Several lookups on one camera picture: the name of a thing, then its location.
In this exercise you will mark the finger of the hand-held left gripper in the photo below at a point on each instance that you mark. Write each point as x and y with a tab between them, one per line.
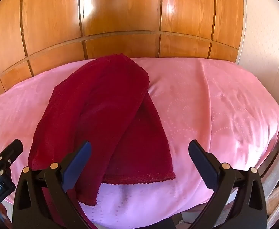
11	150

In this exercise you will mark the dark red knit garment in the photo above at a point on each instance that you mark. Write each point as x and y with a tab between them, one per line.
101	114

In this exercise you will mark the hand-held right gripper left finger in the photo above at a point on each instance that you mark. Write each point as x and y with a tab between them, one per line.
77	164

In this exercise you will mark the pink bed blanket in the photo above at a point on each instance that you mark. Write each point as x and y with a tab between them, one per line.
213	114

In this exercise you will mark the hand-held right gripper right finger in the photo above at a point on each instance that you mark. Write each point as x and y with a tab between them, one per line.
201	164

